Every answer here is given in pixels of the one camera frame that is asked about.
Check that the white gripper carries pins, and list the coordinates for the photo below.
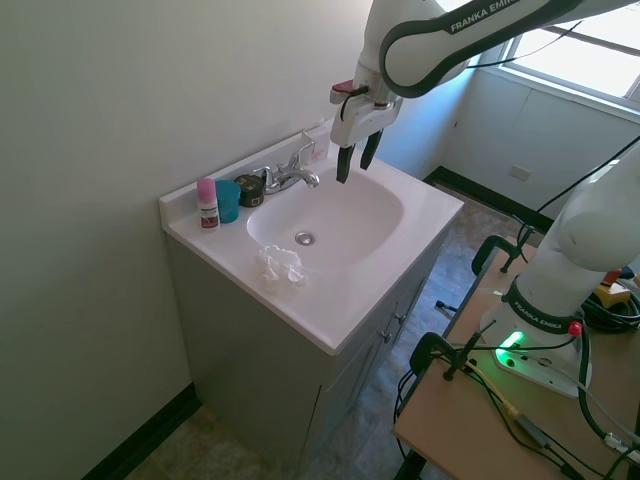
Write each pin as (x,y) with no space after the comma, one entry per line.
(357,122)

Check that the white tissue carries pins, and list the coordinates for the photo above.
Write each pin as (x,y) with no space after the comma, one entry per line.
(281,267)

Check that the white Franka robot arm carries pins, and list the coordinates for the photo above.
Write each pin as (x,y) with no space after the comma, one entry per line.
(575,235)

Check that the chrome faucet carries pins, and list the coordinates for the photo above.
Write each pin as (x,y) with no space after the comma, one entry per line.
(287,177)

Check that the chrome sink drain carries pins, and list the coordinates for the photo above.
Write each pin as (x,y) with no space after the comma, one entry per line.
(305,238)

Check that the black round jar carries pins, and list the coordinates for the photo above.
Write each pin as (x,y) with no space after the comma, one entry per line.
(251,192)

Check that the black baseboard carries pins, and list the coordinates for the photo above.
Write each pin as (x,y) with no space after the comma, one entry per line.
(480,187)
(150,430)

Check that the teal plastic jar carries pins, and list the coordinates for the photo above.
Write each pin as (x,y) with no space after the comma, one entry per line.
(229,202)

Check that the white vanity sink top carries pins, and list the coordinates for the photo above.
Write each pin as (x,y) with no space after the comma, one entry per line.
(350,300)

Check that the pink capped white bottle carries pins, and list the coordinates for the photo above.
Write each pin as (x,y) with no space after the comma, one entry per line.
(207,205)

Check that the black C-clamp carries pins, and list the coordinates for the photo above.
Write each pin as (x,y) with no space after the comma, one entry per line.
(492,243)
(425,347)

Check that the metal cabinet knob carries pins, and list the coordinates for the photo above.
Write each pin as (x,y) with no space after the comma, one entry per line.
(385,336)
(398,318)

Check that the grey vanity cabinet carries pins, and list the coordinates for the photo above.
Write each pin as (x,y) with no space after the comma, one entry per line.
(250,380)

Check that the window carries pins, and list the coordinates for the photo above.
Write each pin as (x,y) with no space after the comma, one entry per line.
(580,45)

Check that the yellow emergency stop box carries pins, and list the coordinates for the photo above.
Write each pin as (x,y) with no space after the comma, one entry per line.
(615,292)

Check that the red black wrist camera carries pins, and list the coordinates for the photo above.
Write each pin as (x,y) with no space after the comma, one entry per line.
(344,89)

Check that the white wall outlet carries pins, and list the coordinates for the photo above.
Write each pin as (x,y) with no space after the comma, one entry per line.
(520,173)

